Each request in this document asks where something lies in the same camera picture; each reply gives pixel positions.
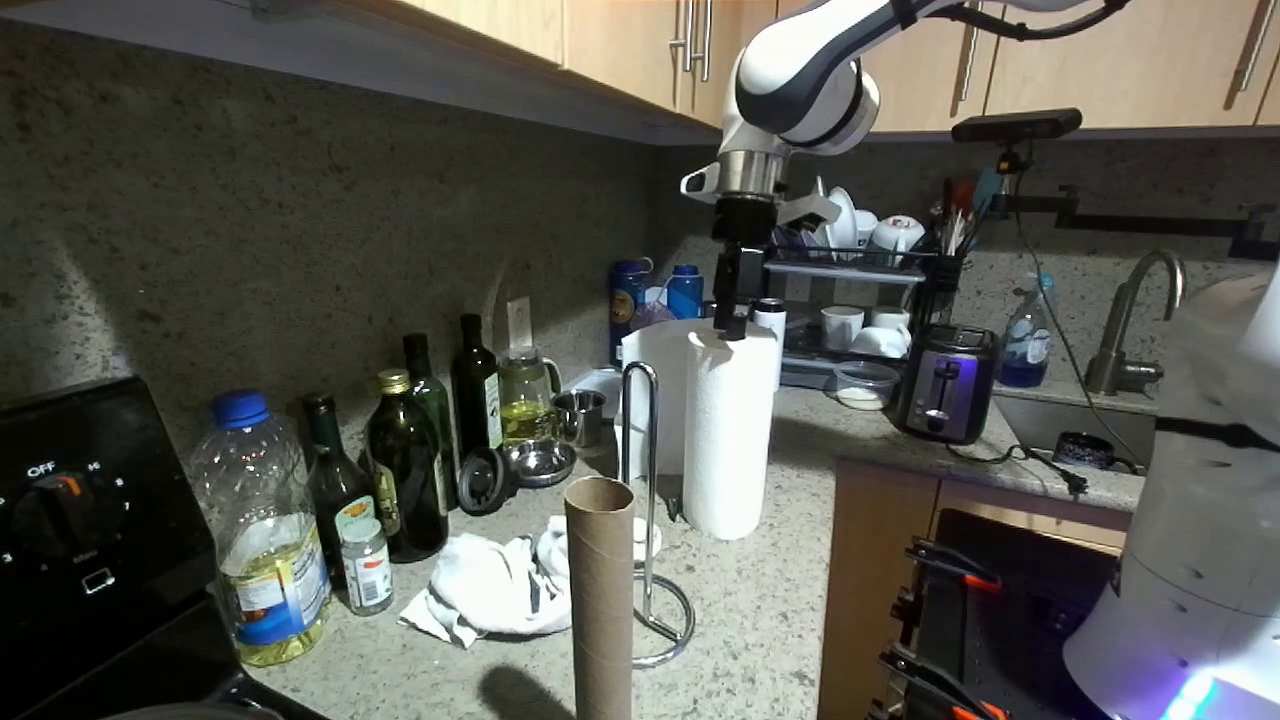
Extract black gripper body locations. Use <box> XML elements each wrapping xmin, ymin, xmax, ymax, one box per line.
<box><xmin>707</xmin><ymin>198</ymin><xmax>786</xmax><ymax>300</ymax></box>

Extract white paper towel roll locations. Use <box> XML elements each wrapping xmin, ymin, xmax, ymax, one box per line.
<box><xmin>612</xmin><ymin>315</ymin><xmax>790</xmax><ymax>546</ymax></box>

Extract white ceramic mug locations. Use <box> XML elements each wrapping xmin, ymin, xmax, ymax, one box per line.
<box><xmin>795</xmin><ymin>186</ymin><xmax>883</xmax><ymax>258</ymax></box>
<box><xmin>871</xmin><ymin>213</ymin><xmax>933</xmax><ymax>262</ymax></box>
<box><xmin>855</xmin><ymin>314</ymin><xmax>920</xmax><ymax>363</ymax></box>
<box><xmin>815</xmin><ymin>303</ymin><xmax>871</xmax><ymax>359</ymax></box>

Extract black dish rack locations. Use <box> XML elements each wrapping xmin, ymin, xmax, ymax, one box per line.
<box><xmin>765</xmin><ymin>238</ymin><xmax>968</xmax><ymax>409</ymax></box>

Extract dark toaster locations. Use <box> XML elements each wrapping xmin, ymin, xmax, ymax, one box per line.
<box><xmin>890</xmin><ymin>322</ymin><xmax>1004</xmax><ymax>450</ymax></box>

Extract glass oil cruet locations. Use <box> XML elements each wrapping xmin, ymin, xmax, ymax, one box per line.
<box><xmin>495</xmin><ymin>291</ymin><xmax>571</xmax><ymax>452</ymax></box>

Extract utensil holder with utensils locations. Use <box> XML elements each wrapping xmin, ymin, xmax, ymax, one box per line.
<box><xmin>929</xmin><ymin>168</ymin><xmax>1001</xmax><ymax>263</ymax></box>

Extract small metal bowl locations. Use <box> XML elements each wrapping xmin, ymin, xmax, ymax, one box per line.
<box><xmin>502</xmin><ymin>436</ymin><xmax>580</xmax><ymax>488</ymax></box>

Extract dark bottle with label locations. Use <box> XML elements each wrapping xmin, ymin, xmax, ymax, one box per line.
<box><xmin>447</xmin><ymin>314</ymin><xmax>509</xmax><ymax>504</ymax></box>

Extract clear dish soap bottle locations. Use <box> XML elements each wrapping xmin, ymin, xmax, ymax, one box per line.
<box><xmin>995</xmin><ymin>270</ymin><xmax>1062</xmax><ymax>391</ymax></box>

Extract black round lid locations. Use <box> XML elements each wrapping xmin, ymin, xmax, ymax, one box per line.
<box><xmin>452</xmin><ymin>450</ymin><xmax>522</xmax><ymax>521</ymax></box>

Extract slim green glass bottle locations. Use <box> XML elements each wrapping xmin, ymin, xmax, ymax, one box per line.
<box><xmin>402</xmin><ymin>327</ymin><xmax>462</xmax><ymax>521</ymax></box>

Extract orange black clamp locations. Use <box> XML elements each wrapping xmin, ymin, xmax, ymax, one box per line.
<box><xmin>899</xmin><ymin>535</ymin><xmax>1009</xmax><ymax>601</ymax></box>
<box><xmin>882</xmin><ymin>639</ymin><xmax>1001</xmax><ymax>705</ymax></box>

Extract olive oil bottle gold cap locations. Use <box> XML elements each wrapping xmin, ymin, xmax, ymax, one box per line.
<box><xmin>361</xmin><ymin>363</ymin><xmax>455</xmax><ymax>563</ymax></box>

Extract metal kitchen faucet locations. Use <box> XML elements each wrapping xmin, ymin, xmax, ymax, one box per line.
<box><xmin>1082</xmin><ymin>243</ymin><xmax>1191</xmax><ymax>402</ymax></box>

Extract black mounting table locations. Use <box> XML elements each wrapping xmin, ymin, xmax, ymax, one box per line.
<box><xmin>875</xmin><ymin>504</ymin><xmax>1151</xmax><ymax>720</ymax></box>

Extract dark wine bottle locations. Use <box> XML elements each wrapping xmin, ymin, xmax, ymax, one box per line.
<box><xmin>300</xmin><ymin>391</ymin><xmax>383</xmax><ymax>594</ymax></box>

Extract small jar white lid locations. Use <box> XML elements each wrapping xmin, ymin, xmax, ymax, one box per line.
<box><xmin>332</xmin><ymin>511</ymin><xmax>402</xmax><ymax>620</ymax></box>

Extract black stove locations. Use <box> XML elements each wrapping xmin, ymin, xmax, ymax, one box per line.
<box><xmin>0</xmin><ymin>374</ymin><xmax>329</xmax><ymax>720</ymax></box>

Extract silver wrist camera bar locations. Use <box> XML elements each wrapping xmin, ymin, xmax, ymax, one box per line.
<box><xmin>676</xmin><ymin>154</ymin><xmax>752</xmax><ymax>208</ymax></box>

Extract wooden wall cabinets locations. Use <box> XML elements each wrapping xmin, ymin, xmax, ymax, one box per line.
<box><xmin>397</xmin><ymin>0</ymin><xmax>1280</xmax><ymax>142</ymax></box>

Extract black stereo camera bar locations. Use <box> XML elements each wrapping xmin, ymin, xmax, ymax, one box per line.
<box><xmin>948</xmin><ymin>106</ymin><xmax>1090</xmax><ymax>147</ymax></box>

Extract black power cord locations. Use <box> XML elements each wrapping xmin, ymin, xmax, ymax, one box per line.
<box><xmin>939</xmin><ymin>436</ymin><xmax>1097</xmax><ymax>502</ymax></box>

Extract white cloth with grey straps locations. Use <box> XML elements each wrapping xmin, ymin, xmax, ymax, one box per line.
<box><xmin>397</xmin><ymin>511</ymin><xmax>667</xmax><ymax>651</ymax></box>

